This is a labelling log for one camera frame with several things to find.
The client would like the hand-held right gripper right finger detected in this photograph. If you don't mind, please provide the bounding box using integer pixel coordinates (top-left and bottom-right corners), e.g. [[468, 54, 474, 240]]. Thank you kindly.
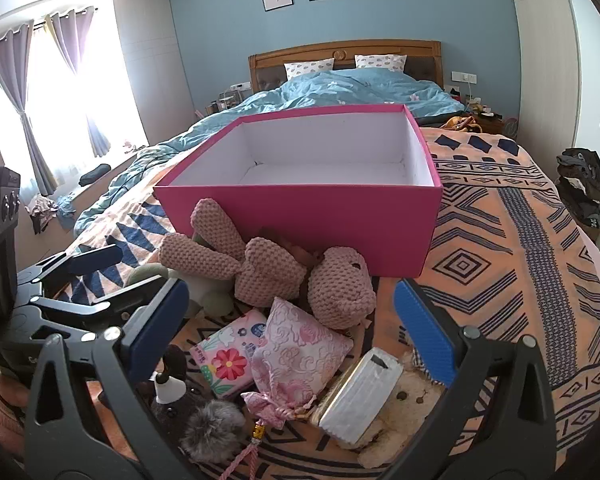
[[380, 279, 561, 480]]

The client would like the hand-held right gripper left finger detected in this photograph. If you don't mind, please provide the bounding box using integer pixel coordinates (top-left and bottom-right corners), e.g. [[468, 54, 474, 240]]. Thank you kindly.
[[24, 277, 191, 480]]

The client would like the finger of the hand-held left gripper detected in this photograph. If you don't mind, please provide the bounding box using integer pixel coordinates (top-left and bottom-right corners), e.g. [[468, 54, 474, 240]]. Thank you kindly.
[[15, 244, 125, 301], [12, 279, 173, 343]]

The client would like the green white plush toy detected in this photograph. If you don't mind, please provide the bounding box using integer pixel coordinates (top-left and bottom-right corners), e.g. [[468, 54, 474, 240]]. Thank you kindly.
[[125, 230, 238, 318]]

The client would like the beige teddy bear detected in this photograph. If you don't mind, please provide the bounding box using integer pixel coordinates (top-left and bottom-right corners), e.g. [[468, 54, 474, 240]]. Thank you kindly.
[[355, 350, 447, 468]]

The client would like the floral tissue pack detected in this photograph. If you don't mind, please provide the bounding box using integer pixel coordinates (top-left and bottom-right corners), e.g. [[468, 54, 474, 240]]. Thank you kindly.
[[189, 308, 268, 401]]

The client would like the cream tissue pack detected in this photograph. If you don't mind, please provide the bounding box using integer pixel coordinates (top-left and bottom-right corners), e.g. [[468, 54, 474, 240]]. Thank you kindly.
[[317, 346, 405, 446]]

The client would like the brown white plush toy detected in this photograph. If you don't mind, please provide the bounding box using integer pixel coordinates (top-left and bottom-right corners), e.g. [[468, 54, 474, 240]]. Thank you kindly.
[[150, 345, 248, 463]]

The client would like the pink knitted bunny plush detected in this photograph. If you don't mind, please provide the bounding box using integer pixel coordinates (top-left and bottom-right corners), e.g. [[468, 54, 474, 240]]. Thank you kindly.
[[159, 198, 377, 330]]

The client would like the pink brocade drawstring pouch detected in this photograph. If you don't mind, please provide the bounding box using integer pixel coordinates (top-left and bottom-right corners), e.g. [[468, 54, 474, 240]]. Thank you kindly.
[[220, 296, 355, 480]]

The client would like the pink cardboard box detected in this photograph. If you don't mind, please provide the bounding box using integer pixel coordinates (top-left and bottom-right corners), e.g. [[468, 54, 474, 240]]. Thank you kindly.
[[153, 103, 444, 278]]

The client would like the clothes heap under window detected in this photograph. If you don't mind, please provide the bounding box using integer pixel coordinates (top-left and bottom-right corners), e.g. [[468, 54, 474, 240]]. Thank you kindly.
[[27, 194, 77, 234]]

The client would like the dark item on windowsill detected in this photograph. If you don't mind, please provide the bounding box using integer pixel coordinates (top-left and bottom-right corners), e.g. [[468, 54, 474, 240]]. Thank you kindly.
[[78, 164, 112, 186]]

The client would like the orange patterned blanket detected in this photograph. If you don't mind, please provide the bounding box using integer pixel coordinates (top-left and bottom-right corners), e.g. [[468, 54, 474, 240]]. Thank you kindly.
[[45, 127, 600, 480]]

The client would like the purple grey curtain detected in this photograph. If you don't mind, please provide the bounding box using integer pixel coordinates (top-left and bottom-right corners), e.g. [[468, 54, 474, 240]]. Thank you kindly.
[[0, 20, 58, 196], [45, 7, 112, 158]]

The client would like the cluttered nightstand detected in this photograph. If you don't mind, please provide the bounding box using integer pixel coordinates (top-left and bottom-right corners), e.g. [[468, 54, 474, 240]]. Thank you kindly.
[[467, 102, 520, 137], [205, 89, 244, 116]]

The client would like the yellow brown bag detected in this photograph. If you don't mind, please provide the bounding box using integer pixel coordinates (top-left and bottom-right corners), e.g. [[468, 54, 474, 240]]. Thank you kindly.
[[440, 116, 481, 134]]

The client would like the pile of dark clothes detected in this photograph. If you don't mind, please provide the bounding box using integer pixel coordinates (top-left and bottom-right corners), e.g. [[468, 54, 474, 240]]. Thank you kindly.
[[555, 147, 600, 228]]

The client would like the blue floral duvet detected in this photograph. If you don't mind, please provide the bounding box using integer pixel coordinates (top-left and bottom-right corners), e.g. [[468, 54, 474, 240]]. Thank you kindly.
[[74, 69, 466, 233]]

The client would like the white patterned pillow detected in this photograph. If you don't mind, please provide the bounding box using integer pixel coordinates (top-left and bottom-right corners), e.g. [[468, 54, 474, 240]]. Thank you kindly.
[[284, 58, 335, 81], [355, 54, 407, 72]]

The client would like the wooden headboard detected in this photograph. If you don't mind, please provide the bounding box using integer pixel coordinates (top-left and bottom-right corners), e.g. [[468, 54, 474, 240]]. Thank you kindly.
[[248, 40, 443, 96]]

